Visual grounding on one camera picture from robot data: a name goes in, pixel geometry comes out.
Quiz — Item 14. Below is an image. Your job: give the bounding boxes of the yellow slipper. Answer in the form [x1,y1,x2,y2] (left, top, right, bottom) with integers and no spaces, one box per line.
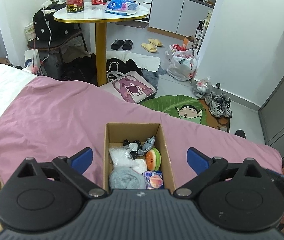
[148,38,163,47]
[141,43,157,53]

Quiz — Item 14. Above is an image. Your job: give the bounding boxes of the black slipper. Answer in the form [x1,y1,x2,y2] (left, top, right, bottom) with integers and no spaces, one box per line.
[111,39,124,50]
[122,40,133,50]

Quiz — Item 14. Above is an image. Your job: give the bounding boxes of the hamburger plush toy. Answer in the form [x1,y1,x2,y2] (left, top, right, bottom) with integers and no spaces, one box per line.
[145,148,161,171]

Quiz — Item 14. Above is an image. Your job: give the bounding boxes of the grey sneaker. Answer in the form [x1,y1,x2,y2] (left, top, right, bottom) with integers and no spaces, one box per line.
[205,92,224,118]
[221,93,232,119]

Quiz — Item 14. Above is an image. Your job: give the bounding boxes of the white kitchen cabinet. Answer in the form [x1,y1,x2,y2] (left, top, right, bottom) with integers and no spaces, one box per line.
[148,0,213,40]

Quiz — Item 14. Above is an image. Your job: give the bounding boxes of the pink bed cover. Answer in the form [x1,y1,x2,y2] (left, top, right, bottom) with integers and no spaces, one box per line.
[0,77,282,186]

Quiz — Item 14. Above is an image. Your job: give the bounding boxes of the black polka dot bag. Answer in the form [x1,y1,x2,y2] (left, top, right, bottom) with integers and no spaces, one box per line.
[33,2,74,42]

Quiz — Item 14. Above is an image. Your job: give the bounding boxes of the black slipper left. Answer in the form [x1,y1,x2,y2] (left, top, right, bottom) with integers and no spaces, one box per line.
[111,39,124,50]

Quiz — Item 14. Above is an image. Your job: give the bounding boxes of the white red plastic bag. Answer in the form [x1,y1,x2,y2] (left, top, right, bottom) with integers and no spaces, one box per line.
[166,44,198,81]

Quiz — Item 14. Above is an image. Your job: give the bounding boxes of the grey sneaker right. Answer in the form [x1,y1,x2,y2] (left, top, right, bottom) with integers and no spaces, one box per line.
[221,93,232,119]

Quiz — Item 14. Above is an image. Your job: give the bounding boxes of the pink bear cushion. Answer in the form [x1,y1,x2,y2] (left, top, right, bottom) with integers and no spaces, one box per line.
[100,71,156,103]

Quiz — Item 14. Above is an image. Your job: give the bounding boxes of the white soft packet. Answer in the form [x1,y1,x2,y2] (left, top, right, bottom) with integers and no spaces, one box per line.
[131,159,148,174]

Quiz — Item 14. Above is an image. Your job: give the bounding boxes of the blue tissue pack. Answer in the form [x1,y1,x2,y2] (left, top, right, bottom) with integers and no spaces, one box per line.
[144,171,164,190]

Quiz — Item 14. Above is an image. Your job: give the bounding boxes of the yellow slipper near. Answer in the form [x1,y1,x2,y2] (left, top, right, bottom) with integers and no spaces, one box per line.
[141,43,157,53]

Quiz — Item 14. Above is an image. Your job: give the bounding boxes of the yellow slipper far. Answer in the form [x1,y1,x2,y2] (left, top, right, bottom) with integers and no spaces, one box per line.
[148,38,163,47]

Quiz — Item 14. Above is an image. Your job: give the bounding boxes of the black clothes pile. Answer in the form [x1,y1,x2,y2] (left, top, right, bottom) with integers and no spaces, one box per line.
[60,54,143,85]

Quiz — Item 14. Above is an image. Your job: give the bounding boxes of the white fluffy item in box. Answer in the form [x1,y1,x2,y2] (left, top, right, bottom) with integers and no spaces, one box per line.
[109,146,135,168]

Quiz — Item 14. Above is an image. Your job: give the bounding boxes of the green cartoon floor mat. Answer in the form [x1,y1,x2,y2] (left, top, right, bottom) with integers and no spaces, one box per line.
[140,95,230,132]

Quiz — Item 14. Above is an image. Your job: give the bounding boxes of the round white gold table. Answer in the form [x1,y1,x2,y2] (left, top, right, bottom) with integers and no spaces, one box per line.
[54,2,149,86]

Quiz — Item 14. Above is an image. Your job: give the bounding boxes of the black slipper right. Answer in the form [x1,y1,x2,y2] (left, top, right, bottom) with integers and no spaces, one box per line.
[122,40,133,50]

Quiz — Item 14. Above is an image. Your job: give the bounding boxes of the black item in box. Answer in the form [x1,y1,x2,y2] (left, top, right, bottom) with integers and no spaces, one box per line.
[123,139,142,159]

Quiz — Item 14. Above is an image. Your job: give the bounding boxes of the clear plastic trash bag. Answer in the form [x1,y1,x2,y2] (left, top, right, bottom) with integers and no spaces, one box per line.
[191,77,212,99]

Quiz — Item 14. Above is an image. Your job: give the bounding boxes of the grey fluffy plush toy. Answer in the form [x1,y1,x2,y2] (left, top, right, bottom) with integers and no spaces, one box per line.
[109,167,146,190]

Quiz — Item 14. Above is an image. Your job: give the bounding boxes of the cardboard box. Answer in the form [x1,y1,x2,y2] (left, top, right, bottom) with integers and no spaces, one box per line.
[102,122,177,193]

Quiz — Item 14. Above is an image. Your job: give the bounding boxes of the blue plastic bag on table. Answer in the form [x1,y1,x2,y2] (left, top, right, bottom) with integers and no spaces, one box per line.
[105,0,139,16]

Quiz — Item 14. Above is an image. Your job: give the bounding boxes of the grey sneaker left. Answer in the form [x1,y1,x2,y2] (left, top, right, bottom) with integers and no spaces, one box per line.
[205,92,224,118]

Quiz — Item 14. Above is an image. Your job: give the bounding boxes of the white charging cable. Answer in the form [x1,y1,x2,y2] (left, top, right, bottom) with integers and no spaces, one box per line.
[33,0,53,65]

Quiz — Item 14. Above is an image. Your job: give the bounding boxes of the white floor mat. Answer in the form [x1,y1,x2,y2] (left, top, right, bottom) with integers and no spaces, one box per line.
[106,50,161,72]

